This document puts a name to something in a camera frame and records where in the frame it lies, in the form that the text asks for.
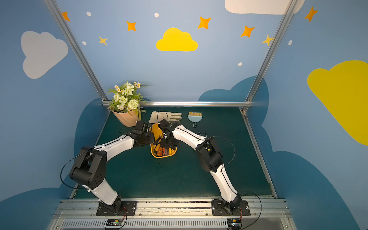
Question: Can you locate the yellow plastic storage box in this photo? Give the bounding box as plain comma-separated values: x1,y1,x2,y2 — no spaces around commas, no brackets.
150,123,177,159

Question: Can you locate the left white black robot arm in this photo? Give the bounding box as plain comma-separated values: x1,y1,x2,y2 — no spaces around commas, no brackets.
69,132,154,215

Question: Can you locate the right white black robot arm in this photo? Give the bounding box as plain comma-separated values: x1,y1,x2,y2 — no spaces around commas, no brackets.
159,120,242,212

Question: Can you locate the beige work glove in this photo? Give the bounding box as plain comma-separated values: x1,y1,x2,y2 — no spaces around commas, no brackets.
149,111,182,124

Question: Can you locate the small blue brush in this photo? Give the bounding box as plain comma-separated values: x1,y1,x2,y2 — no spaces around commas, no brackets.
188,112,202,128

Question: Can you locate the pink pot with flowers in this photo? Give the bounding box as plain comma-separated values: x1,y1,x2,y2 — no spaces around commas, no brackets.
108,81,146,127

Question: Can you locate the left circuit board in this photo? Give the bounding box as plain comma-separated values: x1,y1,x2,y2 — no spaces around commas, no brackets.
105,218,124,230

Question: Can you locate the circuit board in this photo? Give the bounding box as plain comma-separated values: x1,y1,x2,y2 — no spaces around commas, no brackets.
105,218,124,230
227,218,242,230

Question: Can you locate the right circuit board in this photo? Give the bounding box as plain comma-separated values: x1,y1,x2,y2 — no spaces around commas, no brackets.
227,218,242,230

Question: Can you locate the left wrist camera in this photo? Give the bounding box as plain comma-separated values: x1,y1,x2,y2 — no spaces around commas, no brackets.
132,121,150,136

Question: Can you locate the aluminium back frame bar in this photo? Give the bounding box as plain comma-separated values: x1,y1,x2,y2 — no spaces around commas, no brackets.
102,100,254,107

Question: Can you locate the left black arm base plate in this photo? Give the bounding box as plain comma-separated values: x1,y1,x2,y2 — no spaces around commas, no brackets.
96,200,137,216

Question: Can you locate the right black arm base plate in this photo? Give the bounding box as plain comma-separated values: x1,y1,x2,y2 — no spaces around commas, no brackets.
211,199,251,216

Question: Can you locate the aluminium front rail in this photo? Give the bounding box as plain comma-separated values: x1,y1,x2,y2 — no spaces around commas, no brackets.
48,195,297,230

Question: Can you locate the left aluminium frame post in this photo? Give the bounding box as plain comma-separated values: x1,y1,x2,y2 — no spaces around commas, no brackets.
44,0,108,101

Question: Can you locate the aluminium frame post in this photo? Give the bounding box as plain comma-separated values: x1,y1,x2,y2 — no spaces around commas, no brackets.
44,0,108,101
245,0,298,102

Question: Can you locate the right aluminium frame post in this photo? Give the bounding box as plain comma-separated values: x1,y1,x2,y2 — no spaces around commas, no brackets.
245,0,298,102

